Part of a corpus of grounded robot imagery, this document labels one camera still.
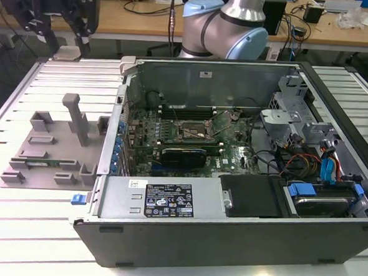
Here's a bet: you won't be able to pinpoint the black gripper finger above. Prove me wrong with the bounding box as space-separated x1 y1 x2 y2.
0 0 63 53
62 0 101 59

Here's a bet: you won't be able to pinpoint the black plastic shroud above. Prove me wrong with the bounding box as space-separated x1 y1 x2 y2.
215 173 290 222

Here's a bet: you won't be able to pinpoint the black hanging cable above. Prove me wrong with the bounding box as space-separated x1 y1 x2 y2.
166 0 178 59

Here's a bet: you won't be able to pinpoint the grey parts rack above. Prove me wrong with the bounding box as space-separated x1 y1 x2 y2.
0 88 112 195

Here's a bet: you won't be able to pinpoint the CPU socket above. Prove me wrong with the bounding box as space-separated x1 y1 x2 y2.
177 116 219 144

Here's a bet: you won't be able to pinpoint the open PC case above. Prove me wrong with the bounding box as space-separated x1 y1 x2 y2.
65 46 368 276

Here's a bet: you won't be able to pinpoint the green RAM stick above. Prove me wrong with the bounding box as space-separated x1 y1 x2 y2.
26 157 77 170

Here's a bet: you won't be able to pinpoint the silver CPU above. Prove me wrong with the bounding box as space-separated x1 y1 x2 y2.
53 44 82 61

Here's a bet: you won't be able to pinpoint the blue data wire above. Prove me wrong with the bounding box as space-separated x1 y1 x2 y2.
318 136 342 186

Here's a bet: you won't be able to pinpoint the grey case latch handle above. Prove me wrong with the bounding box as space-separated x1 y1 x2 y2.
118 54 138 77

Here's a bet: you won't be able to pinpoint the grey power supply unit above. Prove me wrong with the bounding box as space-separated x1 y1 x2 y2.
93 170 229 229

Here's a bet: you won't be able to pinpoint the small black cube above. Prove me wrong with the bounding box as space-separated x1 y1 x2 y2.
303 4 324 24

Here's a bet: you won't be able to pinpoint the crumpled clear plastic bag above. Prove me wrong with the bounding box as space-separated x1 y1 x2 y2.
336 6 367 31

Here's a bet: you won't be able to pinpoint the coloured power wires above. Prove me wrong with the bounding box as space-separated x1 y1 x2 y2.
279 152 324 182

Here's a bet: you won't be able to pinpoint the green motherboard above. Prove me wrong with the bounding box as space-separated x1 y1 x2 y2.
122 104 266 183

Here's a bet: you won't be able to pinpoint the hard disk blue carrier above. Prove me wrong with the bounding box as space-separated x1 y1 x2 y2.
286 178 366 222

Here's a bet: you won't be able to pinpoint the black upright device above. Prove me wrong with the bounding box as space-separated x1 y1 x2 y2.
261 0 288 37

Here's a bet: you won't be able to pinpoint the blue case latch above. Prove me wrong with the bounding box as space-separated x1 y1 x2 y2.
69 192 87 207

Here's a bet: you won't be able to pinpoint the black graphics card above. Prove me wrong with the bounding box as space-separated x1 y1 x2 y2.
160 146 208 169

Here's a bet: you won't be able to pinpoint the wooden desk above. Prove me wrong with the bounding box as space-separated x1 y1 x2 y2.
0 0 368 78

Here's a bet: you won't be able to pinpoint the metal drive cage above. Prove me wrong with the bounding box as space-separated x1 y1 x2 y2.
258 72 344 154

